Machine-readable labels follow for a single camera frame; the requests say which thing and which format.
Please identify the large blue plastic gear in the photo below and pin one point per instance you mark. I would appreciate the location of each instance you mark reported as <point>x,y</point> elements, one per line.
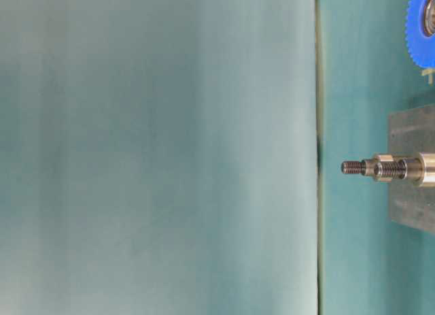
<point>419,29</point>

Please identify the threaded steel shaft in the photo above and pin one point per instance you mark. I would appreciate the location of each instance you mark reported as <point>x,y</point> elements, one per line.
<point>417,168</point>

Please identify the teal table mat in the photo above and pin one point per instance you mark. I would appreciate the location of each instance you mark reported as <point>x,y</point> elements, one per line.
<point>367,263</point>

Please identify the grey metal base plate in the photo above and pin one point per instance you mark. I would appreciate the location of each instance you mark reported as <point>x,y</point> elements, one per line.
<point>410,132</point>

